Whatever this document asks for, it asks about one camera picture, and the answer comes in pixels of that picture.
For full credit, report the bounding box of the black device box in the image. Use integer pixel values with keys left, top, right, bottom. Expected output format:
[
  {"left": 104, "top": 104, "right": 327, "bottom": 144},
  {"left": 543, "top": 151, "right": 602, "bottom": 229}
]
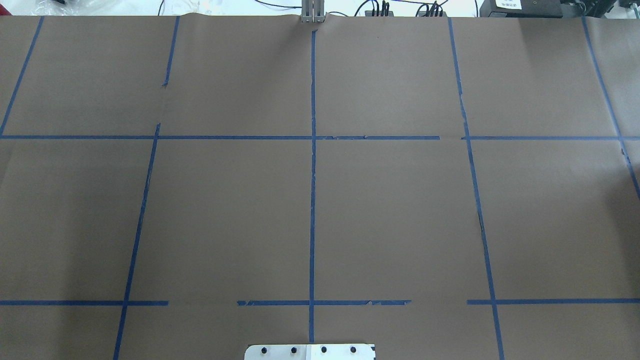
[{"left": 478, "top": 0, "right": 563, "bottom": 19}]

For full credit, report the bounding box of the aluminium frame post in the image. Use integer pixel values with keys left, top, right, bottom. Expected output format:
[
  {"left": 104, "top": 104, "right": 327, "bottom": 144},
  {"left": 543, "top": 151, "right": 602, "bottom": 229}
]
[{"left": 301, "top": 0, "right": 327, "bottom": 24}]

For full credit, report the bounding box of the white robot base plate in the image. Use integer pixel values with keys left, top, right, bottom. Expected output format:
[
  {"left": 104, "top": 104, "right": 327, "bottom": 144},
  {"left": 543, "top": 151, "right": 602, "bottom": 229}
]
[{"left": 244, "top": 343, "right": 377, "bottom": 360}]

